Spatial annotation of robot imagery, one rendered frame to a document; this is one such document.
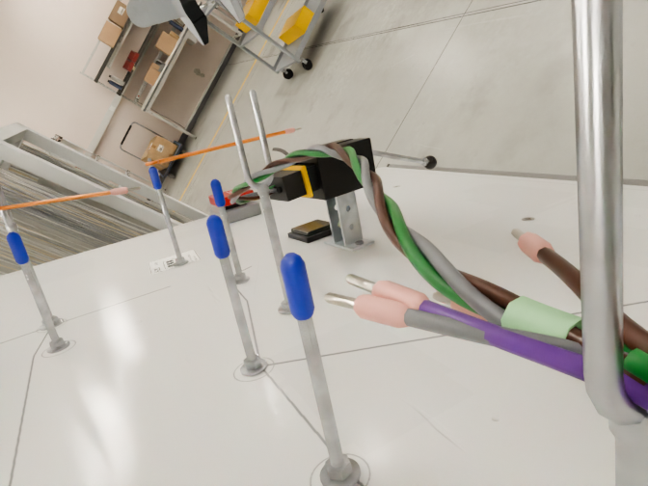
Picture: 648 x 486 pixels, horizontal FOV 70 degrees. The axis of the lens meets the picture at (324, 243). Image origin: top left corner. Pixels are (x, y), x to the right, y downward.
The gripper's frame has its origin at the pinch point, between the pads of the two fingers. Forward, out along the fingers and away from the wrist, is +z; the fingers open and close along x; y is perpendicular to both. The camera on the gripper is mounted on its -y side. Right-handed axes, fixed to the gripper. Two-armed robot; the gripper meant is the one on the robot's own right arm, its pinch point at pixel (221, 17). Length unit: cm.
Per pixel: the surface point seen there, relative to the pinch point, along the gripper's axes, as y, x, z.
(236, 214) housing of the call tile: 6.5, -14.9, 19.3
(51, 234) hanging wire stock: 27, -71, 14
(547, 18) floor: -165, -83, 72
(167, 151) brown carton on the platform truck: -138, -709, 109
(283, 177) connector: 7.6, 9.1, 11.3
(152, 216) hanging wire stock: 9, -67, 24
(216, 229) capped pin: 16.2, 20.1, 7.0
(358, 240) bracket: 5.1, 8.5, 20.6
